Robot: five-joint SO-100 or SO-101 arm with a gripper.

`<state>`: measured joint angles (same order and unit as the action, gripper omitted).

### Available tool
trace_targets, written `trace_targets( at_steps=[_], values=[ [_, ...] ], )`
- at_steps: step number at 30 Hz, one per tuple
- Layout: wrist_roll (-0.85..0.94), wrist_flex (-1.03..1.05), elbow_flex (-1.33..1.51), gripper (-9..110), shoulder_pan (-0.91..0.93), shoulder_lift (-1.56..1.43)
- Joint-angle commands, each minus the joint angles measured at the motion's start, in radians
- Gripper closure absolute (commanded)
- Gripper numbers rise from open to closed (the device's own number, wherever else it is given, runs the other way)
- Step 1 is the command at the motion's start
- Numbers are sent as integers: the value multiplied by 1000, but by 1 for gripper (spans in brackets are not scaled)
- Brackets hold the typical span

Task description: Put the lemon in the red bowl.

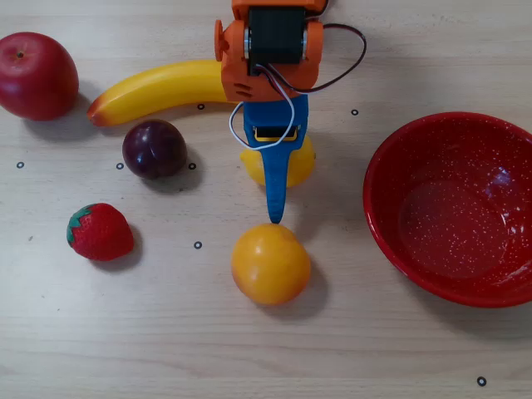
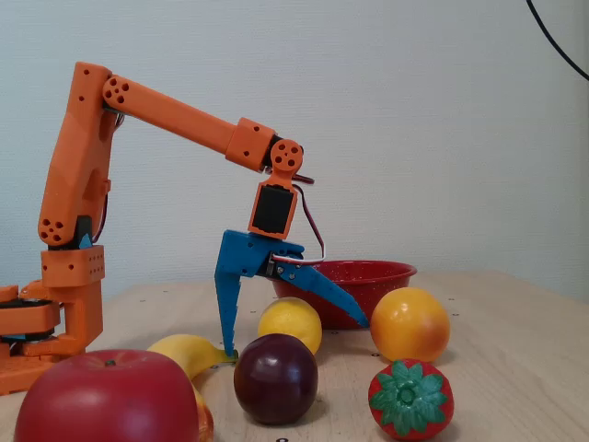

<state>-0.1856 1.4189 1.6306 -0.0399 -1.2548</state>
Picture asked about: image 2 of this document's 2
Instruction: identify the dark purple toy plum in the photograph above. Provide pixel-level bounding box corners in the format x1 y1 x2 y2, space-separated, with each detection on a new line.
233 332 319 425

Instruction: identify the red speckled enamel bowl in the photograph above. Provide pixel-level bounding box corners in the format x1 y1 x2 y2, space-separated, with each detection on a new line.
271 260 418 331

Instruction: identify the black hanging cable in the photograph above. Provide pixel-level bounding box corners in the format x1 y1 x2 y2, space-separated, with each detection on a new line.
525 0 589 83

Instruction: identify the white red servo cable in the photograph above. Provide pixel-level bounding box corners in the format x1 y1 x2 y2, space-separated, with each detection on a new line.
271 172 329 271

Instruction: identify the red toy strawberry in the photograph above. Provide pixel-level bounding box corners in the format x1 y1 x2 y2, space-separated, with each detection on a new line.
367 358 456 442

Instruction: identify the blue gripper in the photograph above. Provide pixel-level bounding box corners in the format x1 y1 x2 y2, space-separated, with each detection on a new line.
214 228 371 365

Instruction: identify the yellow toy lemon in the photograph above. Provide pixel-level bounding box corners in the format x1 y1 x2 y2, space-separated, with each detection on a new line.
257 297 323 355

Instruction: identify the yellow toy banana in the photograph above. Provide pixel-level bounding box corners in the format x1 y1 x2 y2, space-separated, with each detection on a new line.
145 333 240 442

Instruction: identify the red toy apple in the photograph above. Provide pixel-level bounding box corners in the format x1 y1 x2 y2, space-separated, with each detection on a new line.
13 348 201 442

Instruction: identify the toy orange fruit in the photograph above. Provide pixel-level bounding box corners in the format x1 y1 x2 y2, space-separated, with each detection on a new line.
370 286 451 364

